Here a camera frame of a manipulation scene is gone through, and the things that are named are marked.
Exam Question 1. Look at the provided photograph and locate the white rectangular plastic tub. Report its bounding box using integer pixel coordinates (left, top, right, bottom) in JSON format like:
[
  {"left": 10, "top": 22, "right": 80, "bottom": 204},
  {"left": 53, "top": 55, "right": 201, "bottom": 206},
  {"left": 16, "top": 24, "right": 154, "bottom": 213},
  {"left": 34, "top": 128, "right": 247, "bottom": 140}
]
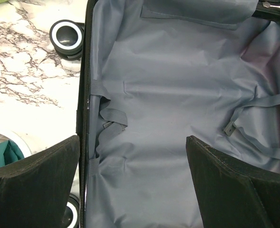
[{"left": 0, "top": 128, "right": 31, "bottom": 158}]

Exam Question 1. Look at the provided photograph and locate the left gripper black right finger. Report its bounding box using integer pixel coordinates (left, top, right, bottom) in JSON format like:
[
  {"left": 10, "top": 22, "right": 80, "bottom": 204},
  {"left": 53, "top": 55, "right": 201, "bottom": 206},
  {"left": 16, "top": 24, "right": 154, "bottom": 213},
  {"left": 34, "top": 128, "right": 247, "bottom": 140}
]
[{"left": 186, "top": 136, "right": 280, "bottom": 228}]

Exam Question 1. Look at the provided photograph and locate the pink and teal kids suitcase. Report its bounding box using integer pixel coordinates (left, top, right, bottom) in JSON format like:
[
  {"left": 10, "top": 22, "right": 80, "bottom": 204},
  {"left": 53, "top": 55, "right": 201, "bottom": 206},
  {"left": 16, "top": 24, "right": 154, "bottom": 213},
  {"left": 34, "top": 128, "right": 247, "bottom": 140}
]
[{"left": 49, "top": 0, "right": 280, "bottom": 228}]

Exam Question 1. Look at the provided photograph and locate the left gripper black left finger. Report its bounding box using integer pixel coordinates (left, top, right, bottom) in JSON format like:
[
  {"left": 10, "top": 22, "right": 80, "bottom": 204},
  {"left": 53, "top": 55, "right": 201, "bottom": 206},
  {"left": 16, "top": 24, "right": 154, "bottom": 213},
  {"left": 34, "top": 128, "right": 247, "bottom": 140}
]
[{"left": 0, "top": 135, "right": 80, "bottom": 228}]

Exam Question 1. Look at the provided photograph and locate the teal cloth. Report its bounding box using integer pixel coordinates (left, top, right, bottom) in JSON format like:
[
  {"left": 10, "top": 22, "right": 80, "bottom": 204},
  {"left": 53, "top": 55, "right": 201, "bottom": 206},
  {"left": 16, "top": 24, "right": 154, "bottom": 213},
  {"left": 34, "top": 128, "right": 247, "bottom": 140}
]
[{"left": 0, "top": 140, "right": 24, "bottom": 167}]

